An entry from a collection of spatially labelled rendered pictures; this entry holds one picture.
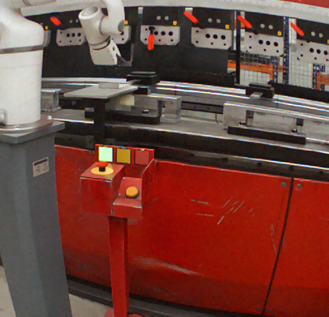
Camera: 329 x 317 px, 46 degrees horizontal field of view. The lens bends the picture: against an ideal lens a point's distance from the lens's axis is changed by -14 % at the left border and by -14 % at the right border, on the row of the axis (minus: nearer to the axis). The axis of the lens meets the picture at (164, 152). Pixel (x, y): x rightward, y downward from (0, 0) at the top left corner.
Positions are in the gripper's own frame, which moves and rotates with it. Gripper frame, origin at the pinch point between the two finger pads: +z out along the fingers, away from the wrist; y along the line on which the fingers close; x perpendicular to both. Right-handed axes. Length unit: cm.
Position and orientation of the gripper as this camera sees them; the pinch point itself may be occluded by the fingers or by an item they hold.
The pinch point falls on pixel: (110, 70)
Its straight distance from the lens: 164.6
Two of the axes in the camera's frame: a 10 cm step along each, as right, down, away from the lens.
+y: -9.4, -1.3, 3.1
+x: -2.8, 8.0, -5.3
